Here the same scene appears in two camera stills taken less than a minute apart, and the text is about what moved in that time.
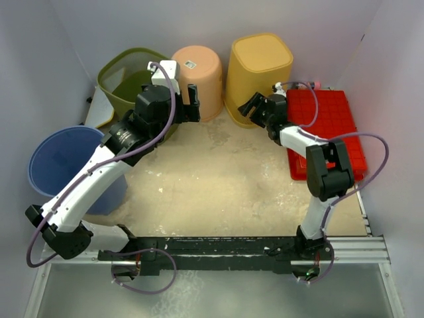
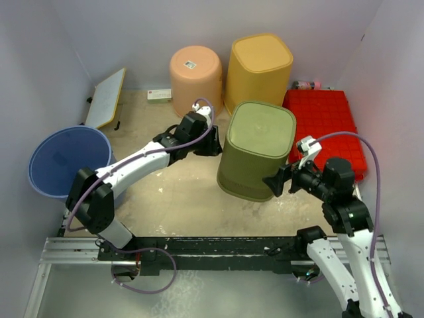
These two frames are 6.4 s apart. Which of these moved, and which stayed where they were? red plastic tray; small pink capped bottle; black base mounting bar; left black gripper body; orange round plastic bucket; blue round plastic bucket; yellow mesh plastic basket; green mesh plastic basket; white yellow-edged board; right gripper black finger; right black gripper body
Moved: right black gripper body; green mesh plastic basket; right gripper black finger; left black gripper body
Stayed: red plastic tray; blue round plastic bucket; white yellow-edged board; orange round plastic bucket; yellow mesh plastic basket; small pink capped bottle; black base mounting bar
